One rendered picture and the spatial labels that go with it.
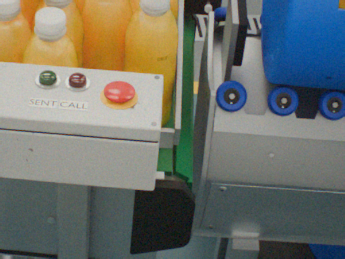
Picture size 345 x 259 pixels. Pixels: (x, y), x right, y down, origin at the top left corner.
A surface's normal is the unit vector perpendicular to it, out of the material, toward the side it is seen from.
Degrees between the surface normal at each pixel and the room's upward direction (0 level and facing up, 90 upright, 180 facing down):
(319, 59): 99
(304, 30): 83
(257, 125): 52
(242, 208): 110
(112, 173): 90
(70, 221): 90
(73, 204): 90
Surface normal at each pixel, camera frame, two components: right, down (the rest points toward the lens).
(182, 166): 0.54, -0.62
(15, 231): -0.07, 0.63
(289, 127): -0.02, 0.03
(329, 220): -0.10, 0.85
